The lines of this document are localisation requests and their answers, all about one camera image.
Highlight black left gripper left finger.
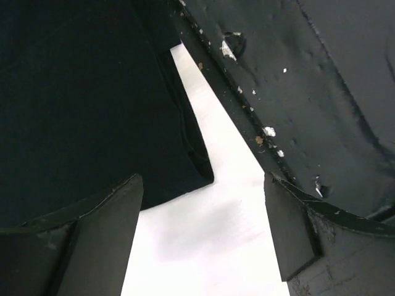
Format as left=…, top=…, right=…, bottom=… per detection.
left=1, top=174, right=144, bottom=296

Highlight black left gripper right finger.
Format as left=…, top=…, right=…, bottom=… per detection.
left=264, top=172, right=394, bottom=295

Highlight black t shirt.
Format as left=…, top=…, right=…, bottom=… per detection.
left=1, top=1, right=214, bottom=228

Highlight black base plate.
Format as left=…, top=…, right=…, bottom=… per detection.
left=167, top=1, right=394, bottom=225

